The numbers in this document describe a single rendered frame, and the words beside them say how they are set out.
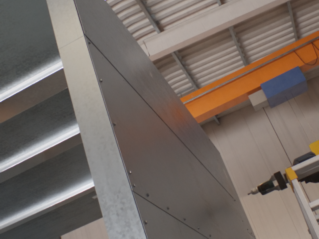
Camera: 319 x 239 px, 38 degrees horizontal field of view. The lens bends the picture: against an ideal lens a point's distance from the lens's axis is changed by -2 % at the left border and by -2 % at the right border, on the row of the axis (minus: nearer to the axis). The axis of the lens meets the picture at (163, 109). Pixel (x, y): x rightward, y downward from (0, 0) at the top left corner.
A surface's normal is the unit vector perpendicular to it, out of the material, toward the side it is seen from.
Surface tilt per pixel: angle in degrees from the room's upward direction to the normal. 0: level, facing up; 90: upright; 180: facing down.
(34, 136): 180
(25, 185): 180
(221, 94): 90
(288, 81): 90
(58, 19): 90
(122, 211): 90
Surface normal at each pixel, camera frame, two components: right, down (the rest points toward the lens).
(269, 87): -0.35, -0.40
